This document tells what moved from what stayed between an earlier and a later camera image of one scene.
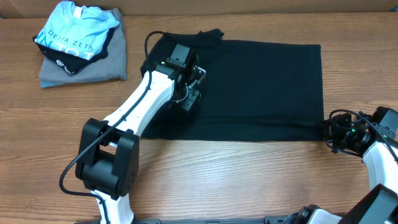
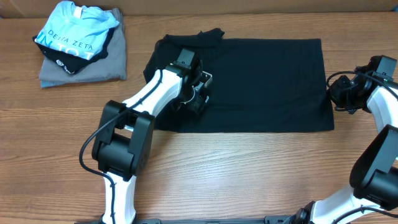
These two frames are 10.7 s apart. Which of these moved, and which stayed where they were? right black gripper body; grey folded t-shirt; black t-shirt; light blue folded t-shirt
Moved: right black gripper body; black t-shirt
Stayed: grey folded t-shirt; light blue folded t-shirt
